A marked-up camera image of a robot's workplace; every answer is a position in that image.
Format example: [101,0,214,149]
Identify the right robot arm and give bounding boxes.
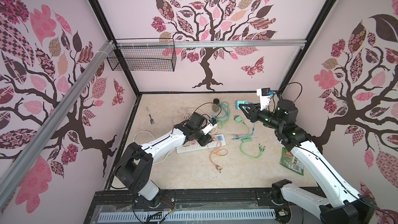
[239,99,376,224]

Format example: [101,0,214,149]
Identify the tangled charging cables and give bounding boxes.
[208,101,266,173]

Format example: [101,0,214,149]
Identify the white power strip cord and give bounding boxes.
[133,130,178,166]

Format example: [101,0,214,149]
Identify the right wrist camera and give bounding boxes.
[256,88,275,110]

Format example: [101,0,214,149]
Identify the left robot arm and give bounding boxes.
[114,112,218,202]

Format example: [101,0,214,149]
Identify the pink socket cord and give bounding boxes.
[170,107,200,125]

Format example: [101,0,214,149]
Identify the black wire basket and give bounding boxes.
[107,37,177,72]

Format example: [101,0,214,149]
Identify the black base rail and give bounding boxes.
[84,187,325,224]

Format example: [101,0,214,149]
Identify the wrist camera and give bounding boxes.
[202,118,218,134]
[256,88,275,110]

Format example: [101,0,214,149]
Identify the white cable duct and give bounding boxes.
[97,209,276,224]

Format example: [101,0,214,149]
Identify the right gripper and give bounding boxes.
[239,102,283,132]

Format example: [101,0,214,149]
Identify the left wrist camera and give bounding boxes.
[202,118,218,134]

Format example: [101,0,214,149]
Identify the green snack packet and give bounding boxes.
[280,147,304,176]

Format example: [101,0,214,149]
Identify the white multicolour power strip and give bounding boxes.
[176,133,226,155]

